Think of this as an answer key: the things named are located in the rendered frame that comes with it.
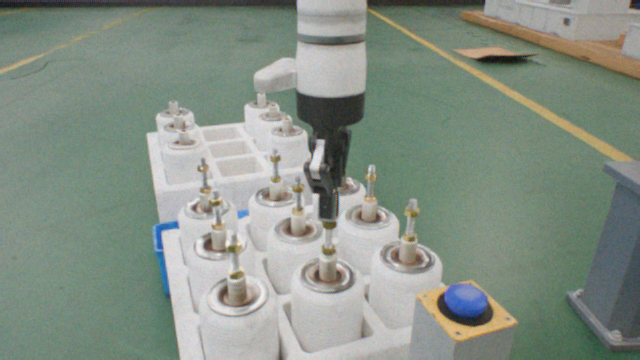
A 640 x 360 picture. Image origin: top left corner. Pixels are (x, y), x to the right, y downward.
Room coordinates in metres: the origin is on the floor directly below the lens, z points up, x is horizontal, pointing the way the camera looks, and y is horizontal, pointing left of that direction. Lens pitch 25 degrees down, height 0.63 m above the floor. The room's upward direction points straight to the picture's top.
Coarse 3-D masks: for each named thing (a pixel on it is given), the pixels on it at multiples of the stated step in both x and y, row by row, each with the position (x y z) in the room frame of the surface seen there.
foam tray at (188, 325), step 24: (312, 216) 0.80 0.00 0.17; (168, 240) 0.70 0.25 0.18; (336, 240) 0.70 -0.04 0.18; (168, 264) 0.63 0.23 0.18; (264, 264) 0.65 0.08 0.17; (192, 312) 0.52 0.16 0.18; (288, 312) 0.54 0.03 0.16; (192, 336) 0.47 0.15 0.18; (288, 336) 0.47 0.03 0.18; (384, 336) 0.47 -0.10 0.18; (408, 336) 0.47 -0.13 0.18
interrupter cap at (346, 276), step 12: (312, 264) 0.52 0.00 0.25; (336, 264) 0.52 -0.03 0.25; (348, 264) 0.52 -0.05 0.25; (300, 276) 0.50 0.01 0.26; (312, 276) 0.50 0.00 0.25; (336, 276) 0.50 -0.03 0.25; (348, 276) 0.50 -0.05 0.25; (312, 288) 0.47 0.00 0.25; (324, 288) 0.47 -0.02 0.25; (336, 288) 0.47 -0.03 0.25; (348, 288) 0.48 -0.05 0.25
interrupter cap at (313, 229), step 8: (280, 224) 0.63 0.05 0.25; (288, 224) 0.63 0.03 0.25; (312, 224) 0.63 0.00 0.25; (320, 224) 0.63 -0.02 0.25; (280, 232) 0.61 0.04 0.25; (288, 232) 0.61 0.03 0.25; (312, 232) 0.61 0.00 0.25; (320, 232) 0.60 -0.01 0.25; (280, 240) 0.59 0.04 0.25; (288, 240) 0.58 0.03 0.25; (296, 240) 0.58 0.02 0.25; (304, 240) 0.58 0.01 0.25; (312, 240) 0.58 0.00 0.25
